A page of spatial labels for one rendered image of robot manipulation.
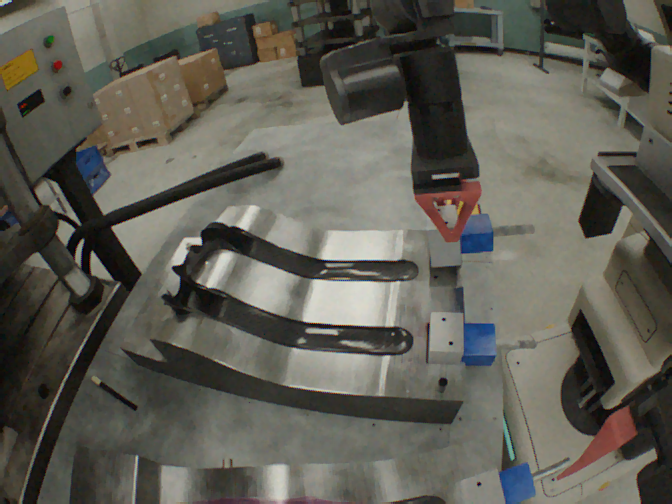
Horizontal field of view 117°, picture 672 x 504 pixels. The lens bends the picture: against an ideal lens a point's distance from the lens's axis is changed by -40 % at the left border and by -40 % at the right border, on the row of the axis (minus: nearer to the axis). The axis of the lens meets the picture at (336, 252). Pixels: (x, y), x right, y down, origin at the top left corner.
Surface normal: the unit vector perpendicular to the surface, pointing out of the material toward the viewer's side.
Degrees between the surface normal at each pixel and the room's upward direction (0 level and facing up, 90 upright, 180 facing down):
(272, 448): 0
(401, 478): 1
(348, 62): 77
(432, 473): 0
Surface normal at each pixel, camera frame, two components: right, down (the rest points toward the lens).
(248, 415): -0.14, -0.71
